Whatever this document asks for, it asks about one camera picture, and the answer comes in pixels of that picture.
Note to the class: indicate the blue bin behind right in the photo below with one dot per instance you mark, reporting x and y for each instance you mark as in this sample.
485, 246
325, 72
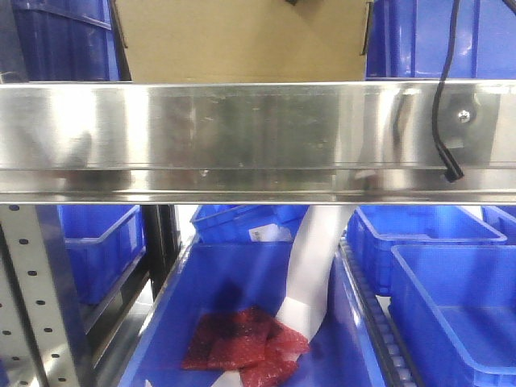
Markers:
372, 231

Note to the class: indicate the red bubble wrap bag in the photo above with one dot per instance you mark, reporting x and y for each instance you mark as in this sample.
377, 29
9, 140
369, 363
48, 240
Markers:
263, 350

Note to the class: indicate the blue bin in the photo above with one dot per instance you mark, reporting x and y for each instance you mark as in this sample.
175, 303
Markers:
67, 40
247, 223
372, 231
101, 241
410, 39
230, 277
454, 307

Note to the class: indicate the blue bin upper left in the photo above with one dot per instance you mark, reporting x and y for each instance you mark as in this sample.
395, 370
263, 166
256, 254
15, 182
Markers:
67, 40

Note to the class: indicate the tall brown cardboard box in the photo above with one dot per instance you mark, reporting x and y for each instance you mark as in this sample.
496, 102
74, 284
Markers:
244, 41

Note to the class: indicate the blue bin lower left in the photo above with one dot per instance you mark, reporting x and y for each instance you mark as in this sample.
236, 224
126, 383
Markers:
101, 241

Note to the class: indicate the white paper strip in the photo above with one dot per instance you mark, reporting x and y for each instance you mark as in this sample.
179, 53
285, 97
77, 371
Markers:
305, 304

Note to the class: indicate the blue bin back centre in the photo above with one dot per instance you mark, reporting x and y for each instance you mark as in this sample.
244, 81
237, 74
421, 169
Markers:
247, 223

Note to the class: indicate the blue bin upper right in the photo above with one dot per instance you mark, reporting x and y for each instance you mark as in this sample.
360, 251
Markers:
410, 39

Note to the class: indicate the blue bin lower right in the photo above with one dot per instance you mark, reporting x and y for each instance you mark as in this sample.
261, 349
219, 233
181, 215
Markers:
454, 307

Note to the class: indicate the stainless steel shelf rail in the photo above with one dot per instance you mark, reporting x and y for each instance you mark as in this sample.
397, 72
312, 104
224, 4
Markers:
314, 143

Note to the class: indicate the silver rail screw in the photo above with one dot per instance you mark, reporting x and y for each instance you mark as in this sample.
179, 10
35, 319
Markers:
464, 116

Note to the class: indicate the white roller track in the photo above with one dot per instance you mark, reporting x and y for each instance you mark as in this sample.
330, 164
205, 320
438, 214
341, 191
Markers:
387, 346

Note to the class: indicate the perforated steel shelf upright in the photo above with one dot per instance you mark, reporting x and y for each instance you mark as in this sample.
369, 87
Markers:
43, 339

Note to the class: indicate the blue bin lower centre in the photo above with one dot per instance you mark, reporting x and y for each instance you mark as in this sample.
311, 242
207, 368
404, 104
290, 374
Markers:
230, 277

